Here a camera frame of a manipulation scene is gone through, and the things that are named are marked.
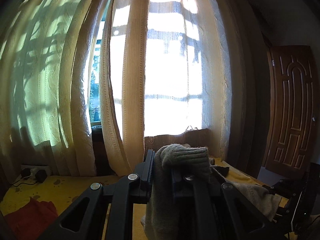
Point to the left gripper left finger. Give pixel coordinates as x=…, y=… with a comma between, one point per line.
x=105, y=212

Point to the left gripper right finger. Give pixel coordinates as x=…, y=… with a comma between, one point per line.
x=217, y=210

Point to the light grey knit sweater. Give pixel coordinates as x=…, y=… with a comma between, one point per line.
x=161, y=218

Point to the yellow paw print blanket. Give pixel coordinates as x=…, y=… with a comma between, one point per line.
x=62, y=191

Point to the brown wooden door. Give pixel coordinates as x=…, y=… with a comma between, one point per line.
x=294, y=109

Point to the red knit garment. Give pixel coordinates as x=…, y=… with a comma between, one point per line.
x=31, y=220

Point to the black power adapter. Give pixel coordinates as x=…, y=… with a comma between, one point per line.
x=41, y=176

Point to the white power strip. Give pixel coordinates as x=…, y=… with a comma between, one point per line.
x=34, y=169

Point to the cream ribbed curtain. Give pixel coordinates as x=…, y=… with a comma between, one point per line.
x=164, y=69

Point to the cream patterned curtain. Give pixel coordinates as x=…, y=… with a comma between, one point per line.
x=46, y=55

